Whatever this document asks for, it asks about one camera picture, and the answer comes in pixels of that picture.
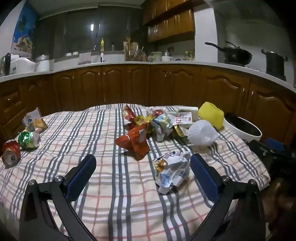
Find white kitchen counter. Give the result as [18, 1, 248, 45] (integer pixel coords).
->
[0, 59, 296, 93]

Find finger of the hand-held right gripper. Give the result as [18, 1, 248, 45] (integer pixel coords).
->
[265, 138, 296, 155]
[248, 139, 289, 164]

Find wooden base cabinets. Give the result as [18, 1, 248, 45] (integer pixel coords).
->
[0, 64, 296, 149]

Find plaid tablecloth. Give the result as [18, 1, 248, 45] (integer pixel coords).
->
[0, 103, 271, 241]

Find wooden wall cabinets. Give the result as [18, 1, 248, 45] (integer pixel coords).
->
[142, 0, 196, 44]

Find utensil holder with utensils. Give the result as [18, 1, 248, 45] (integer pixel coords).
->
[122, 37, 145, 62]

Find crushed red can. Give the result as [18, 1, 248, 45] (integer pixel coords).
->
[1, 140, 22, 168]

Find black bin with white rim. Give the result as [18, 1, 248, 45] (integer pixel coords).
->
[223, 113, 262, 142]

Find yellow cartoon wrapper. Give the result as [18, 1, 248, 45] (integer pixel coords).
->
[134, 115, 152, 127]

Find small white blue carton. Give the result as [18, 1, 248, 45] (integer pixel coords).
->
[22, 107, 48, 133]

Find small white box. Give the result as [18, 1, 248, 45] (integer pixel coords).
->
[178, 107, 200, 121]

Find dark window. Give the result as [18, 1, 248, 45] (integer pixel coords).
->
[37, 9, 144, 53]

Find red yellow snack wrapper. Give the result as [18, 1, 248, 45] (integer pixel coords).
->
[122, 104, 139, 131]

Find black cooking pot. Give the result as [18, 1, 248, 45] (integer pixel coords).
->
[261, 49, 289, 78]

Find grey blue crumpled wrapper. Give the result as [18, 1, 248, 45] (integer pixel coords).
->
[151, 115, 174, 143]

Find yellow silicone mould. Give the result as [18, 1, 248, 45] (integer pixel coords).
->
[198, 101, 225, 129]

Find white paper label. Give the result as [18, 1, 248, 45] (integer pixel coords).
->
[166, 112, 193, 127]

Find yellow wrapper with dark print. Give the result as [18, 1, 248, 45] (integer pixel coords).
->
[172, 124, 186, 138]

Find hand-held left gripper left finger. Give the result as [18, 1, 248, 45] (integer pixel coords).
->
[19, 154, 97, 241]

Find white red crumpled wrapper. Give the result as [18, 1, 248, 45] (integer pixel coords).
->
[147, 107, 167, 119]

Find white canister with metal lid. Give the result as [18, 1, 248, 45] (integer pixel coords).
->
[35, 54, 51, 72]

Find red crumpled snack wrapper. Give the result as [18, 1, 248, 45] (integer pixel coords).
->
[115, 127, 151, 161]

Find wall poster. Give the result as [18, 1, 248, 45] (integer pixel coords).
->
[11, 2, 38, 58]

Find black wok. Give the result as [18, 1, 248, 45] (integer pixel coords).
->
[205, 41, 253, 67]

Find white crumpled plastic bag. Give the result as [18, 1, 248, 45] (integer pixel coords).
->
[187, 120, 219, 146]

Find white rice cooker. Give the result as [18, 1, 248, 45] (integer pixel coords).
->
[9, 57, 37, 75]

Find white blue wrapper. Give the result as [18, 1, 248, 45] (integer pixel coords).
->
[153, 151, 191, 194]

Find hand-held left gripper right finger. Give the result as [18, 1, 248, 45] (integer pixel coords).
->
[188, 153, 265, 241]

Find metal kettle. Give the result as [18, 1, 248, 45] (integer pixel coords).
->
[0, 53, 12, 77]

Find crushed green can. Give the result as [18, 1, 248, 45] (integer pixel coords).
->
[18, 131, 41, 150]

